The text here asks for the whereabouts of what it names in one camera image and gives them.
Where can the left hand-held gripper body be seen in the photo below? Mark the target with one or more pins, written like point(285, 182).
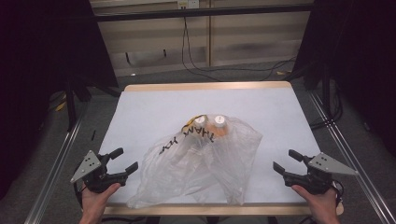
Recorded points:
point(93, 174)

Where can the black horizontal bar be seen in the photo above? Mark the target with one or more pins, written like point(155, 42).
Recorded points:
point(202, 12)

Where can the black metal stand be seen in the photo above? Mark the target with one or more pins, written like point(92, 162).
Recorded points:
point(326, 93)
point(71, 105)

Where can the aluminium floor rail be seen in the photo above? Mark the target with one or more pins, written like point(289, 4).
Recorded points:
point(53, 177)
point(351, 158)

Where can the white wall socket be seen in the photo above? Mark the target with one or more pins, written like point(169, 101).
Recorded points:
point(188, 3)

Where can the orange bottle with white cap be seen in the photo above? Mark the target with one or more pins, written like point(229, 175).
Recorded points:
point(219, 124)

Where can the clear printed plastic bag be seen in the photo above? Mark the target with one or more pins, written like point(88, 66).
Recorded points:
point(193, 174)

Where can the person's right hand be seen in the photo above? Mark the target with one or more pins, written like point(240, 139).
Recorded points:
point(322, 203)

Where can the person's left hand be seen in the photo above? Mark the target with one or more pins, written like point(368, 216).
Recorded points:
point(95, 202)

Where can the dark curtain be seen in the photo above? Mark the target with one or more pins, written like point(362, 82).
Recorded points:
point(367, 62)
point(37, 62)

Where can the small black stick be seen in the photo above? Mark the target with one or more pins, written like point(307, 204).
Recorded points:
point(93, 134)

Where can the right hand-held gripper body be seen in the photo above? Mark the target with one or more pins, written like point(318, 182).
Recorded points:
point(317, 179)

